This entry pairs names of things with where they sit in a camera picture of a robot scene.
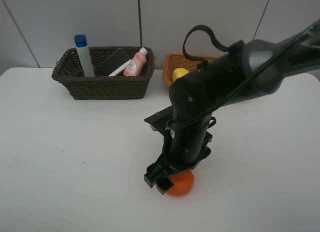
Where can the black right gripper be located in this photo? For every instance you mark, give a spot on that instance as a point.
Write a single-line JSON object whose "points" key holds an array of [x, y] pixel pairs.
{"points": [[173, 160]]}

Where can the orange tangerine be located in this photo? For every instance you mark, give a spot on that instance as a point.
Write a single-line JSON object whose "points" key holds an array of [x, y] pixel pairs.
{"points": [[182, 184]]}

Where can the yellow lemon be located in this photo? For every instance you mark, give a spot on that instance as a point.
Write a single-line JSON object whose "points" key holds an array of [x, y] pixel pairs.
{"points": [[178, 73]]}

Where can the pink white-capped bottle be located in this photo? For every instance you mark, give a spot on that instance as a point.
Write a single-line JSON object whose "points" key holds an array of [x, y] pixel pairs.
{"points": [[136, 64]]}

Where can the white pink-tipped marker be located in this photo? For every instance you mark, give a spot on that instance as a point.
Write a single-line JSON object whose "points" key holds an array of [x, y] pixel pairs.
{"points": [[120, 69]]}

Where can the dark felt board eraser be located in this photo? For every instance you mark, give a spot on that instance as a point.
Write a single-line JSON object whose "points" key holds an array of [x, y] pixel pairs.
{"points": [[115, 61]]}

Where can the white blue-capped shampoo bottle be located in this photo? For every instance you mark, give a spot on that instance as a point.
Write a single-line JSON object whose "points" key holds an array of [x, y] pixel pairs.
{"points": [[84, 55]]}

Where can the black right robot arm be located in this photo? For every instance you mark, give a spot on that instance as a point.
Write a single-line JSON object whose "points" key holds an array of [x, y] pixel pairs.
{"points": [[245, 71]]}

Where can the orange wicker basket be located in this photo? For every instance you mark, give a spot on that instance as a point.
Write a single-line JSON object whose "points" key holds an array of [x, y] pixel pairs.
{"points": [[174, 61]]}

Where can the dark brown wicker basket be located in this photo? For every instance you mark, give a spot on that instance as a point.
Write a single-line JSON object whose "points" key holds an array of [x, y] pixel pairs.
{"points": [[68, 72]]}

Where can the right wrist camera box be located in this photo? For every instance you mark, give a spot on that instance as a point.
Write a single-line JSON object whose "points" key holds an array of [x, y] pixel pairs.
{"points": [[158, 120]]}

